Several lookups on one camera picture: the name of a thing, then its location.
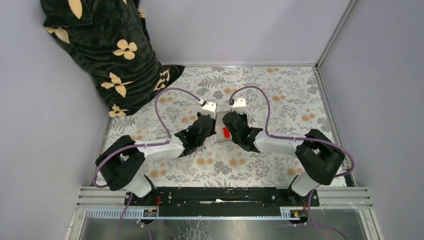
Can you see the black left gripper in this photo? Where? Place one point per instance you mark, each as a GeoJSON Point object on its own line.
{"type": "Point", "coordinates": [212, 132]}

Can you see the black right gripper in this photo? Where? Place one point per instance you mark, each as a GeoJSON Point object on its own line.
{"type": "Point", "coordinates": [243, 115]}

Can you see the red rectangular block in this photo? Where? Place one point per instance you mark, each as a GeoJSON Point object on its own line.
{"type": "Point", "coordinates": [226, 133]}

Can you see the white cardboard paper box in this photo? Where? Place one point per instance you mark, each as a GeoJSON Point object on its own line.
{"type": "Point", "coordinates": [218, 137]}

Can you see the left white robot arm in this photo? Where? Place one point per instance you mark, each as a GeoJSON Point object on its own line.
{"type": "Point", "coordinates": [120, 163]}

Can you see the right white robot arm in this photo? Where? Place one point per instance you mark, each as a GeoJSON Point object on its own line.
{"type": "Point", "coordinates": [319, 157]}

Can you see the floral patterned table cloth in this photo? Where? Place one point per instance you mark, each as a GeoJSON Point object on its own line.
{"type": "Point", "coordinates": [286, 99]}

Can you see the black floral plush blanket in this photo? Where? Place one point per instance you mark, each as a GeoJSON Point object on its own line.
{"type": "Point", "coordinates": [109, 40]}

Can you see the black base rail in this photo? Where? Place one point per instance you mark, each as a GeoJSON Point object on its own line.
{"type": "Point", "coordinates": [178, 196]}

